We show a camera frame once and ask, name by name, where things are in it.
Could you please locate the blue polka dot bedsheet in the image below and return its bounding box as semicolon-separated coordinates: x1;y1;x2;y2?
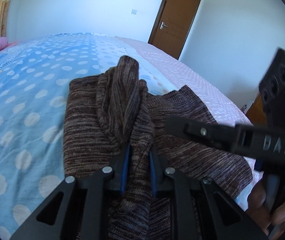
0;33;249;239

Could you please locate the brown knitted sweater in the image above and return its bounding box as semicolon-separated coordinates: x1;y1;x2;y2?
63;56;253;239

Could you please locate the brown wooden door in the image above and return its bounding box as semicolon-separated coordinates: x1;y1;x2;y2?
148;0;201;59

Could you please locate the brown wooden cabinet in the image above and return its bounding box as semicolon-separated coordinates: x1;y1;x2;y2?
245;93;267;125

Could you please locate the silver door handle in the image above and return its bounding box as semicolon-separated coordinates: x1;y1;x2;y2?
159;22;169;30

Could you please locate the person's right hand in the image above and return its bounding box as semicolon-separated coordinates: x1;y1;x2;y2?
246;180;285;239

